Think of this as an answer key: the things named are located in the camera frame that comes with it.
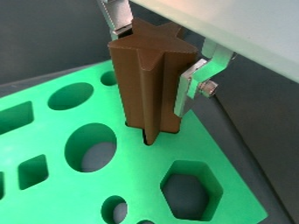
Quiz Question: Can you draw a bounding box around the brown star block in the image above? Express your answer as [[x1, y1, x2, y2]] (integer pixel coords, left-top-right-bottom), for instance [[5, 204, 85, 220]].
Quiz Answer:
[[108, 18, 197, 144]]

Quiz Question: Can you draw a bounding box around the green shape sorter board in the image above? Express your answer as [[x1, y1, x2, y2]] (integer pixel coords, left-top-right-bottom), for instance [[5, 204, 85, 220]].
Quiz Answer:
[[0, 62, 267, 224]]

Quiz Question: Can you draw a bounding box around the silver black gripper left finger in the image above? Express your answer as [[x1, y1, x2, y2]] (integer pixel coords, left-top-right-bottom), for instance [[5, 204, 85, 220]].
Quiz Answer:
[[97, 0, 133, 40]]

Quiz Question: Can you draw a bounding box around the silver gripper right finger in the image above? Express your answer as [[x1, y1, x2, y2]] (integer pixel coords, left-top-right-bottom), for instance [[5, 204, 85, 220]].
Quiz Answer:
[[173, 38, 233, 117]]

